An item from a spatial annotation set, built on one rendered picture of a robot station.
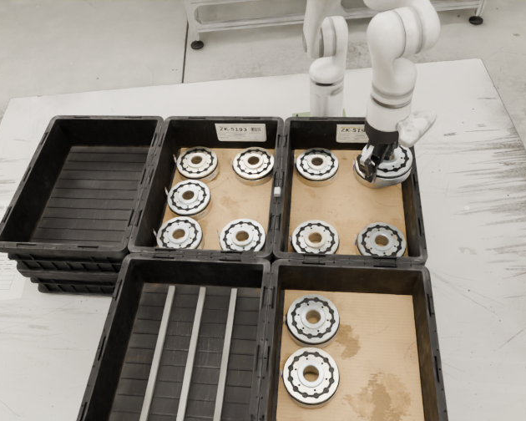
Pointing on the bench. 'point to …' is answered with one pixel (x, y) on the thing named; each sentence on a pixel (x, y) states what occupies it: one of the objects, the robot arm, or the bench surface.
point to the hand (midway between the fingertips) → (377, 168)
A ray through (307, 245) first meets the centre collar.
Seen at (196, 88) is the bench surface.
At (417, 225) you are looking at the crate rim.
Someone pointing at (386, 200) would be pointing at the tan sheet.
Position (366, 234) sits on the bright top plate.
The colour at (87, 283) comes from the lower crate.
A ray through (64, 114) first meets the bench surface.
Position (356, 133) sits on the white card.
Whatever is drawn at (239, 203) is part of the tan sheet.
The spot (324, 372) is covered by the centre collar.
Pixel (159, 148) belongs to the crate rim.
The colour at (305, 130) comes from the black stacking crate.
